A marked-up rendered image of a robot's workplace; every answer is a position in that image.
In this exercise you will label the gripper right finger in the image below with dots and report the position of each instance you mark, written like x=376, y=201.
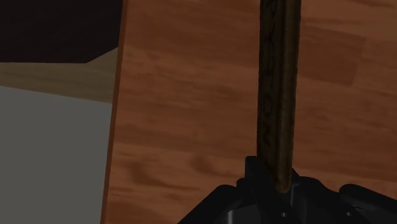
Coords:
x=322, y=195

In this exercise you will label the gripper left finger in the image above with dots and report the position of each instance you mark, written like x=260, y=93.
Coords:
x=248, y=186

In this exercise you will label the dark brown carved wooden stick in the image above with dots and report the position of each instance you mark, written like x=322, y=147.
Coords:
x=277, y=93

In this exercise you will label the brown wooden table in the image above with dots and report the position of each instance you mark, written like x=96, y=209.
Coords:
x=192, y=108

